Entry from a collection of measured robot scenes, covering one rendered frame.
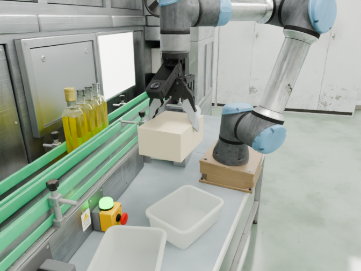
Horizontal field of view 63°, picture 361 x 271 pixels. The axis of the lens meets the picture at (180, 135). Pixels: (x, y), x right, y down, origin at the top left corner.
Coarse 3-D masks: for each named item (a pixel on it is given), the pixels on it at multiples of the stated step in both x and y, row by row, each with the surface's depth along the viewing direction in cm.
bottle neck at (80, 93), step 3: (78, 90) 105; (81, 90) 105; (84, 90) 106; (78, 93) 105; (81, 93) 105; (84, 93) 106; (78, 96) 105; (81, 96) 106; (84, 96) 107; (78, 99) 106; (81, 99) 106; (84, 99) 107; (78, 102) 106; (81, 102) 106; (84, 102) 107
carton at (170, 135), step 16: (176, 112) 86; (144, 128) 74; (160, 128) 74; (176, 128) 74; (192, 128) 77; (144, 144) 76; (160, 144) 74; (176, 144) 72; (192, 144) 79; (176, 160) 73
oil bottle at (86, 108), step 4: (76, 104) 107; (80, 104) 106; (84, 104) 107; (88, 104) 108; (80, 108) 106; (84, 108) 106; (88, 108) 107; (84, 112) 106; (88, 112) 107; (92, 112) 110; (84, 116) 106; (88, 116) 108; (92, 116) 111; (84, 120) 107; (88, 120) 108; (92, 120) 111; (88, 124) 108; (92, 124) 111; (88, 128) 108; (92, 128) 111; (88, 132) 109; (92, 132) 112; (88, 136) 109; (92, 136) 112
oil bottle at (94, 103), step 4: (88, 100) 112; (92, 100) 112; (96, 100) 114; (92, 104) 111; (96, 104) 113; (92, 108) 111; (96, 108) 113; (96, 112) 114; (96, 116) 114; (100, 116) 117; (96, 120) 114; (100, 120) 117; (96, 124) 114; (100, 124) 118; (96, 128) 115; (100, 128) 118; (96, 132) 115
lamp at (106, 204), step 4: (100, 200) 92; (104, 200) 92; (108, 200) 92; (112, 200) 93; (100, 204) 91; (104, 204) 91; (108, 204) 91; (112, 204) 93; (100, 208) 92; (104, 208) 91; (108, 208) 91; (112, 208) 93
